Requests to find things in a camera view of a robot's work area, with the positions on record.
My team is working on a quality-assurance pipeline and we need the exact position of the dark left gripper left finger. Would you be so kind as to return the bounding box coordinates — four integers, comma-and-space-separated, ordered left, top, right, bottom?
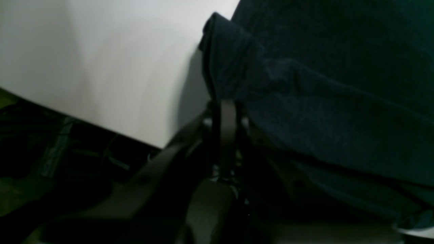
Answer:
41, 108, 214, 244

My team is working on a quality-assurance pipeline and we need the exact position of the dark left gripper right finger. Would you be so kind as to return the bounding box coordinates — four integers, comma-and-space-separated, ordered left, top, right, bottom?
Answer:
220, 100, 400, 244

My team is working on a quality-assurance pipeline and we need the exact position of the black t-shirt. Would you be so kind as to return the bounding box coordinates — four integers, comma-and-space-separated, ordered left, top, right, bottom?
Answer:
200, 0, 434, 229

